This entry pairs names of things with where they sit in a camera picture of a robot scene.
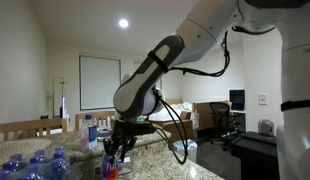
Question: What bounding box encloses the wrist mounted camera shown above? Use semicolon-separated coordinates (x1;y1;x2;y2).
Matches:
133;121;157;135

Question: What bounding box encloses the black computer monitor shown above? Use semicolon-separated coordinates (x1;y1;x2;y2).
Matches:
229;89;246;112

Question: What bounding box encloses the grey metal appliance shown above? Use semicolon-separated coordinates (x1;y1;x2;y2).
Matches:
257;118;275;137

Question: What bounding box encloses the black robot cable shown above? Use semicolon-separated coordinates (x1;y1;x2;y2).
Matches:
154;29;231;166

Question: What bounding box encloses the brown cardboard box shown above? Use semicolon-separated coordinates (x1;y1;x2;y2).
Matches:
193;99;231;133

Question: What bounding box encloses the wooden chair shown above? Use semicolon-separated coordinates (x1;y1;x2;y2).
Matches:
74;110;117;132
0;118;69;143

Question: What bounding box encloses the tall framed mirror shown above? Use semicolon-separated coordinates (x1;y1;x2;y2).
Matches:
52;76;65;118

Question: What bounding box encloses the white light switch plate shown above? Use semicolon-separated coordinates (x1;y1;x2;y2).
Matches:
258;93;268;106

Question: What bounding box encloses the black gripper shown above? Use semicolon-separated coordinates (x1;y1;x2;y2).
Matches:
103;119;138;164

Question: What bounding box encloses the large white window blind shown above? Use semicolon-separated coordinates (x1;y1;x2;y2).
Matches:
78;54;122;111

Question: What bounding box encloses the white trash bin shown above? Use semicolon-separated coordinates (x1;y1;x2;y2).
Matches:
172;138;198;164

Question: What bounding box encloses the dark tape roll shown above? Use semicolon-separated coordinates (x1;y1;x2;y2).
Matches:
96;128;113;138

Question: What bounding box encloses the round ceiling light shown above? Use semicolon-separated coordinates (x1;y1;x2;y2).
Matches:
118;18;129;29

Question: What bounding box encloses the white bedding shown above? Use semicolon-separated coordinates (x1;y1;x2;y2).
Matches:
149;101;193;122

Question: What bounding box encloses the shrink-wrapped water bottle pack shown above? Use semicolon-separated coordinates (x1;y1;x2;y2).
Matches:
0;146;81;180

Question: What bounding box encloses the black office chair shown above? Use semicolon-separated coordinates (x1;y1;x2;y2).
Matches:
208;101;238;151

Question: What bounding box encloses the Fiji water bottle red flower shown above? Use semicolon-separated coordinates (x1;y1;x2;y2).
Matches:
101;153;121;180

